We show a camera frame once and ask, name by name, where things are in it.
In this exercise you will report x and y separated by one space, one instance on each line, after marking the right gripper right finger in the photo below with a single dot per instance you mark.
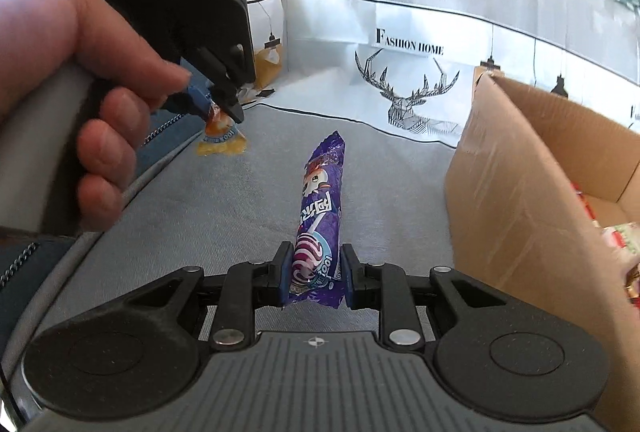
385 289

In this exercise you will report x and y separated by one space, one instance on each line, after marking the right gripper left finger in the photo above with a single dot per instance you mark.
240 292

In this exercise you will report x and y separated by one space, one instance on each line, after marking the purple candy wrapper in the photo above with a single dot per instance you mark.
316 266

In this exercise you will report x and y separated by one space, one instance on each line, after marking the yellow orange snack bar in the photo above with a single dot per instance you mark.
221 135

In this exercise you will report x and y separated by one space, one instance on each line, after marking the green white puffed snack pack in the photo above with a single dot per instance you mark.
624 239

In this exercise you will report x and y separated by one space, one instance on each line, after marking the red long snack bag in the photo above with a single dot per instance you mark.
586 205

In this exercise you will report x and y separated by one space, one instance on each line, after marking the person left hand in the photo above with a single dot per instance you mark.
38 36

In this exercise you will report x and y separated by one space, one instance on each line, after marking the brown cardboard box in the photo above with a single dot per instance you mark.
517 224

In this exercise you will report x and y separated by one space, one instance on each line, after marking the dark blue sofa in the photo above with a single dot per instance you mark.
109 152

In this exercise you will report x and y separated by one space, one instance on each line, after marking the grey deer print cloth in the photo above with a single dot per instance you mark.
408 67

